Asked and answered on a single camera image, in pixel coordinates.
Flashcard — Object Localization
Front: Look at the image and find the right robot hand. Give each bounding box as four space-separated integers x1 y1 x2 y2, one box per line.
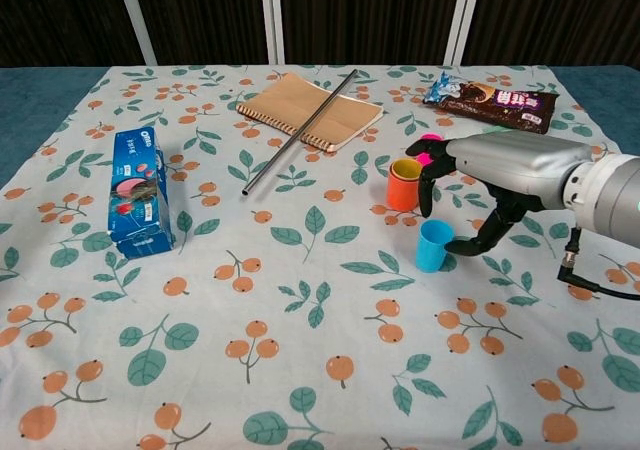
405 132 594 257

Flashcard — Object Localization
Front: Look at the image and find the pink plastic cup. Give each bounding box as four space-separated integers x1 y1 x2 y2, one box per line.
417 133 444 167

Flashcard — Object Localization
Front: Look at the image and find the light blue plastic cup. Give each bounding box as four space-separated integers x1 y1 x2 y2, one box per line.
416 219 455 273

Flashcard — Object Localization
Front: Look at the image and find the brown chocolate snack packet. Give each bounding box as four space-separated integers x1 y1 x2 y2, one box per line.
423 69 559 135

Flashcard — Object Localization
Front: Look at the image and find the orange plastic cup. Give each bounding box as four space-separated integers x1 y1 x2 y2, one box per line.
387 158 422 210

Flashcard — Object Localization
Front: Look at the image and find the brown spiral notebook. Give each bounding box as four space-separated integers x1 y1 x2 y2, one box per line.
235 72 385 154

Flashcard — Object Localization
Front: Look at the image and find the metal straw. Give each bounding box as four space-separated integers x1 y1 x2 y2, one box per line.
241 68 359 197

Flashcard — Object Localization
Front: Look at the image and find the dark folding screen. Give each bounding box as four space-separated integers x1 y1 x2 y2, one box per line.
0 0 640 70

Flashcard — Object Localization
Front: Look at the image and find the floral tablecloth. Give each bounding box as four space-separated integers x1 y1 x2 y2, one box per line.
0 64 640 450

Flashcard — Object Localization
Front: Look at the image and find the blue Oreo cookie box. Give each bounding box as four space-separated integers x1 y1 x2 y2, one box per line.
107 125 177 260

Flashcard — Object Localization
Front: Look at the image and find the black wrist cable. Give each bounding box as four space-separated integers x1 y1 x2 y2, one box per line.
558 225 640 302

